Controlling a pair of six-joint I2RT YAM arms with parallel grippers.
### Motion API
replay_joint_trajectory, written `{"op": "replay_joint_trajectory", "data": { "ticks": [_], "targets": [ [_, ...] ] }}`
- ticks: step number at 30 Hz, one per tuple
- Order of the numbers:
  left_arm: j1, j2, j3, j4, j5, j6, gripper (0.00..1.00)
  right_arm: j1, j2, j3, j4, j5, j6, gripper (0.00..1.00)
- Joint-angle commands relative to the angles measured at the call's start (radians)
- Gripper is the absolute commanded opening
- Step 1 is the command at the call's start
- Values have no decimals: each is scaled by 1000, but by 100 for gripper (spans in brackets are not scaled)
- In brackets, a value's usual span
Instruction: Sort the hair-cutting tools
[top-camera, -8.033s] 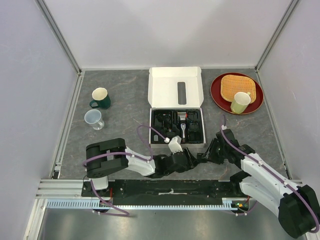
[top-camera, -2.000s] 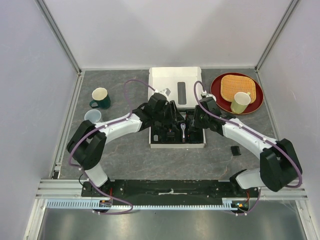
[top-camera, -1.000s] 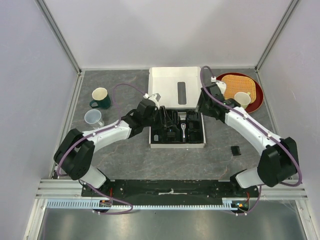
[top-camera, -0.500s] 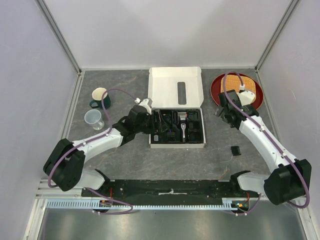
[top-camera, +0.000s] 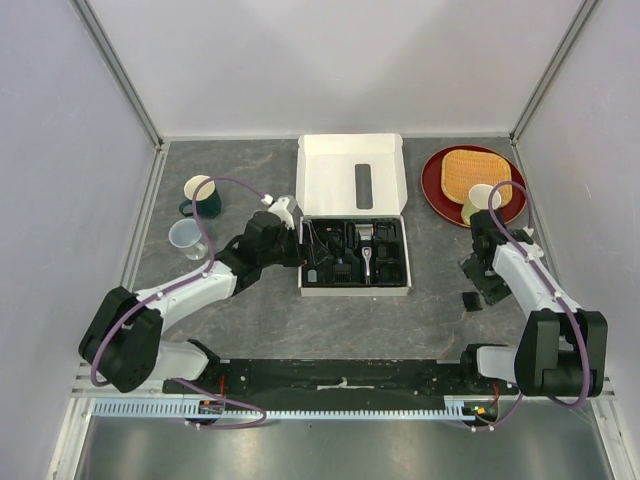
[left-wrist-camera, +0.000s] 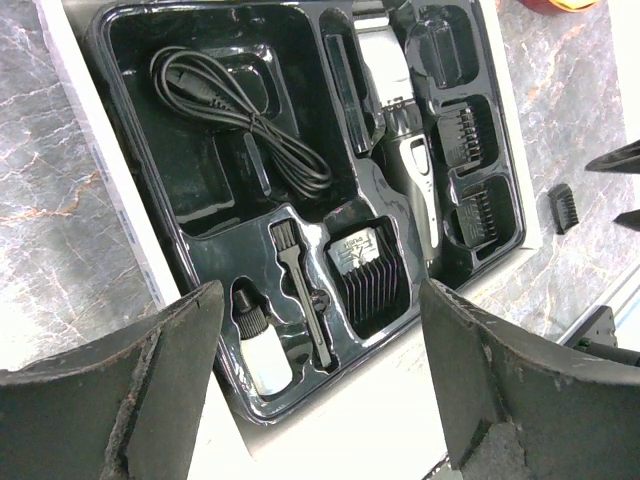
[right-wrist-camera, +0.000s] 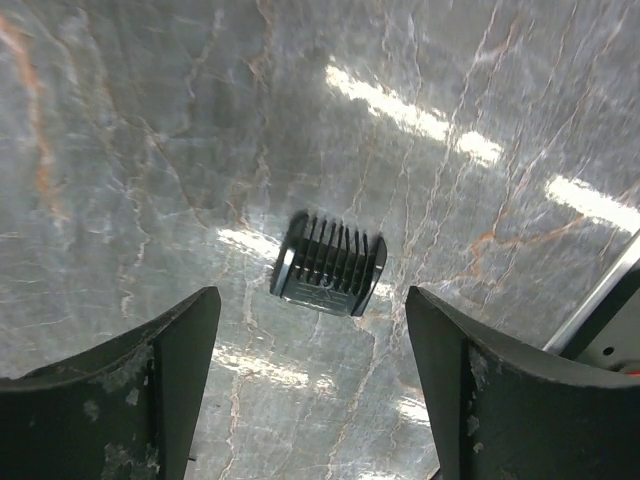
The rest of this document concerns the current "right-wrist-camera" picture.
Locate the black comb guard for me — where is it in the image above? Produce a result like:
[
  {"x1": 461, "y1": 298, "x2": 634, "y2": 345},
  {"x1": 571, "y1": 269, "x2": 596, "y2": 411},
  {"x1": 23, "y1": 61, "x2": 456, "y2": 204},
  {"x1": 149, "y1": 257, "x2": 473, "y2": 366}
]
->
[{"x1": 270, "y1": 211, "x2": 387, "y2": 317}]

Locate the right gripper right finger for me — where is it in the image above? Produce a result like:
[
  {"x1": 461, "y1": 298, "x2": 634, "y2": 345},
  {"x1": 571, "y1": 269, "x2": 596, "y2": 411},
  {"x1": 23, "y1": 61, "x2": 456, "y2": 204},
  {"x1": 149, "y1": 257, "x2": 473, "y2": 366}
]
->
[{"x1": 405, "y1": 286, "x2": 639, "y2": 479}]

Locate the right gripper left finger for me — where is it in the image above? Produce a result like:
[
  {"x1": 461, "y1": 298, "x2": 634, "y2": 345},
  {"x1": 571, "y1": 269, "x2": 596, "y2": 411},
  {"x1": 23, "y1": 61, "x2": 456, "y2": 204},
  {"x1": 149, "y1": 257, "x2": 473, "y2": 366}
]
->
[{"x1": 1, "y1": 287, "x2": 221, "y2": 479}]

